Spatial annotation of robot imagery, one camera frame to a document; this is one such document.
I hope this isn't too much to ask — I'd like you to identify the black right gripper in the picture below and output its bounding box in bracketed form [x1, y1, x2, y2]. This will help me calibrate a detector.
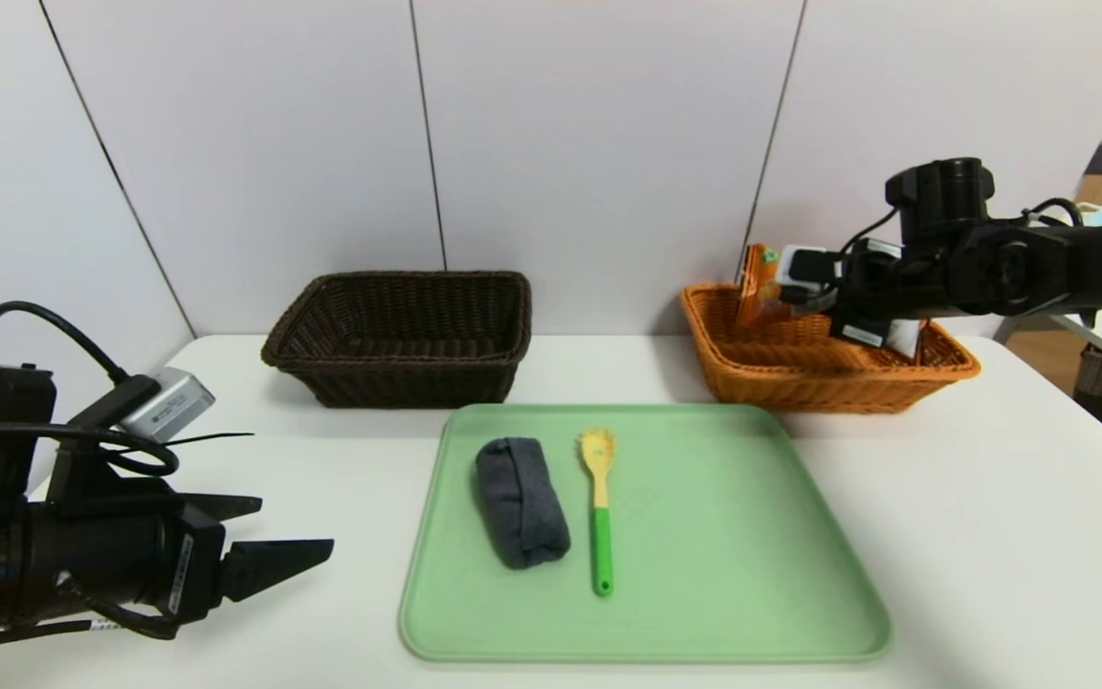
[828, 237, 929, 360]

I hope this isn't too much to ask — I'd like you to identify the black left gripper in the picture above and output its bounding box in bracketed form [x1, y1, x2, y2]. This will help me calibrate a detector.
[25, 493, 336, 627]

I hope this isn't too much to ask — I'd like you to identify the orange and white snack bag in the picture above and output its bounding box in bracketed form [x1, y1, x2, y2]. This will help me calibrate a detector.
[736, 242, 925, 361]

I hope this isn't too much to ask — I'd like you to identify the dark grey cloth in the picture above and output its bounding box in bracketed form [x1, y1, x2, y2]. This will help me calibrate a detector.
[474, 437, 571, 570]

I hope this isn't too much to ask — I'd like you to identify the yellow spaghetti spoon green handle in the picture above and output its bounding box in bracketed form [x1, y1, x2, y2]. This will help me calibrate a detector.
[579, 427, 617, 597]

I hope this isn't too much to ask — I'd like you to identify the orange wicker basket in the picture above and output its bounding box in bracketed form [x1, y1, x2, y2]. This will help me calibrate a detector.
[680, 283, 981, 414]

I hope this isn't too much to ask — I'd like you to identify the dark brown wicker basket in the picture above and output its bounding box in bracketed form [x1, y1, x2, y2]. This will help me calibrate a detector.
[261, 271, 533, 411]

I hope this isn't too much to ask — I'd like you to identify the light green plastic tray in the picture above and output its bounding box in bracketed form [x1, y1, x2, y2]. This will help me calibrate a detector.
[399, 403, 893, 663]

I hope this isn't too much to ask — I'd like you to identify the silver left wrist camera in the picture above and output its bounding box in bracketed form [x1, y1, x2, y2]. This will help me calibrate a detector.
[119, 367, 217, 443]

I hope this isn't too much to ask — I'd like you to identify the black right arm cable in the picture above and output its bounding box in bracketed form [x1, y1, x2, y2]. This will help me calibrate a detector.
[838, 198, 1088, 278]

